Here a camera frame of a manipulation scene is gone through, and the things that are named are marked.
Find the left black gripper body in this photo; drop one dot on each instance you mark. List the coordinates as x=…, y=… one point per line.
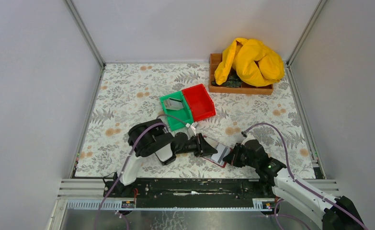
x=200, y=144

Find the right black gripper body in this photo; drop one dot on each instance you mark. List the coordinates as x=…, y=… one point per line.
x=238, y=155

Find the green plastic bin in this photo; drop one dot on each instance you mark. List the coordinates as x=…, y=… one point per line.
x=184, y=114

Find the red plastic bin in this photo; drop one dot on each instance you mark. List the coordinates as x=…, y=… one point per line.
x=199, y=101

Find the red leather card holder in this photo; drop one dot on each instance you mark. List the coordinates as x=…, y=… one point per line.
x=222, y=151

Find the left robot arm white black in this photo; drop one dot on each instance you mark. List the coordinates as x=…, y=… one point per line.
x=153, y=138

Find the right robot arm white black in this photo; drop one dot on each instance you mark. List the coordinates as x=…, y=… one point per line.
x=325, y=210

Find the silver cards in green bin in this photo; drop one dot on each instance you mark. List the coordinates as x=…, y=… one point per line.
x=173, y=104

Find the dark green item in tray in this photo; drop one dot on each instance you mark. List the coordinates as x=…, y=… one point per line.
x=233, y=81

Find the yellow cloth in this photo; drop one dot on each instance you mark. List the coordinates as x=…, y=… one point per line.
x=254, y=63

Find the wooden tray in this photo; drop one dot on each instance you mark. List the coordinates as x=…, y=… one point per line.
x=214, y=61

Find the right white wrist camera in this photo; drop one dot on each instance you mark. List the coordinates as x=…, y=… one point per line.
x=247, y=137

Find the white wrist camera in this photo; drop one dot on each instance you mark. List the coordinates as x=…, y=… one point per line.
x=247, y=137
x=192, y=129

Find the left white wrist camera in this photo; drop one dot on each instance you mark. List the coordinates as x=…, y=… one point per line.
x=192, y=129

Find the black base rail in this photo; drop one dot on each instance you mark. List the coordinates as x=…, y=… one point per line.
x=191, y=193

